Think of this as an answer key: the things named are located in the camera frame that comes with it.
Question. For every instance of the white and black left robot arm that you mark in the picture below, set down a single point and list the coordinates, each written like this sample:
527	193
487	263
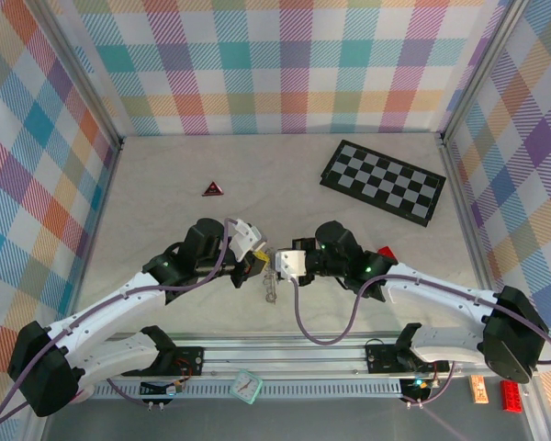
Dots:
115	303

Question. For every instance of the aluminium frame post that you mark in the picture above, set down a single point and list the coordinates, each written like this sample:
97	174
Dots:
480	69
86	78

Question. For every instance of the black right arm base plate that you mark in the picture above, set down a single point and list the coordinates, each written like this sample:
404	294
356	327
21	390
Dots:
376	358

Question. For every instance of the aluminium side rail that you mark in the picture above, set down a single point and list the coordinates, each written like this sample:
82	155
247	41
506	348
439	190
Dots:
102	206
468	229

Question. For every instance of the small red block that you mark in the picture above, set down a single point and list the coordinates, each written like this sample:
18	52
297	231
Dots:
386	252

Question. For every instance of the red toy brick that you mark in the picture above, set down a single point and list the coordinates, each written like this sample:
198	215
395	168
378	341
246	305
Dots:
512	396

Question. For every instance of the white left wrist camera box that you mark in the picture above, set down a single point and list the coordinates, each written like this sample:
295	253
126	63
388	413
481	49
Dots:
245	236

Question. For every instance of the small wooden block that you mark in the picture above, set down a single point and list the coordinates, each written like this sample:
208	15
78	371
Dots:
479	390

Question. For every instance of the black and white chessboard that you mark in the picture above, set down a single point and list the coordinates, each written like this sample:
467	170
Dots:
381	181

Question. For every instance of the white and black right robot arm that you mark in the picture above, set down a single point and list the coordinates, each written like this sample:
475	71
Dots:
441	289

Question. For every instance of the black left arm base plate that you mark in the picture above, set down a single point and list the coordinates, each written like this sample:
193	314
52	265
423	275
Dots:
190	360

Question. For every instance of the teal square clock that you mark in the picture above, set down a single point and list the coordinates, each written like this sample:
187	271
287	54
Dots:
245	386

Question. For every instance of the red and black triangle piece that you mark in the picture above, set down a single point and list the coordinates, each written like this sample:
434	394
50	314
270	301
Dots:
212	189

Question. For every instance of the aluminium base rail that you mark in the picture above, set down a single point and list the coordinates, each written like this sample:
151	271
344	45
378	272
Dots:
280	356

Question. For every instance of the small black controller board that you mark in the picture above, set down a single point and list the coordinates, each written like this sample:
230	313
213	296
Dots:
165	388
417	388

